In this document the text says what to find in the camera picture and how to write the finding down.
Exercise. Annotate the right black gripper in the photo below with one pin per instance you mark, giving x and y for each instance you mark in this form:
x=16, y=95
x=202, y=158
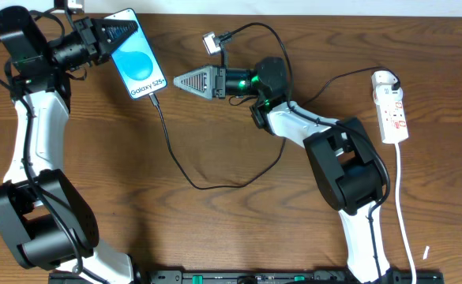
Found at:
x=219, y=81

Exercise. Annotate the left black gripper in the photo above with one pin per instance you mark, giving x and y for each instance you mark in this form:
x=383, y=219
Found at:
x=90, y=41

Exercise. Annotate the blue screen Samsung smartphone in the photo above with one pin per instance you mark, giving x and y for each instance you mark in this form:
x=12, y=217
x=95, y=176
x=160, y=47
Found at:
x=135, y=61

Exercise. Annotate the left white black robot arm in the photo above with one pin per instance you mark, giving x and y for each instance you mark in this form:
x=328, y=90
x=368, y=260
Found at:
x=44, y=220

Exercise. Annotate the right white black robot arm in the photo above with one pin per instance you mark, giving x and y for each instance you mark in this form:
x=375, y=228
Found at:
x=349, y=173

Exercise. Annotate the white power strip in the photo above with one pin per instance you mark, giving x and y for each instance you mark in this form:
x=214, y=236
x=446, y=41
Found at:
x=390, y=112

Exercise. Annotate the white paper scrap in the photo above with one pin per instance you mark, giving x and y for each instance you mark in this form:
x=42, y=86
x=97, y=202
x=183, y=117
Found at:
x=426, y=252

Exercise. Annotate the white USB wall charger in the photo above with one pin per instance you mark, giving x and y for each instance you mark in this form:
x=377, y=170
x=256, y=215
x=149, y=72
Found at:
x=385, y=77

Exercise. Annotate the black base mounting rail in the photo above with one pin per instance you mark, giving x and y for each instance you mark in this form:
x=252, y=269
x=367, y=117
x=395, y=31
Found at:
x=392, y=276

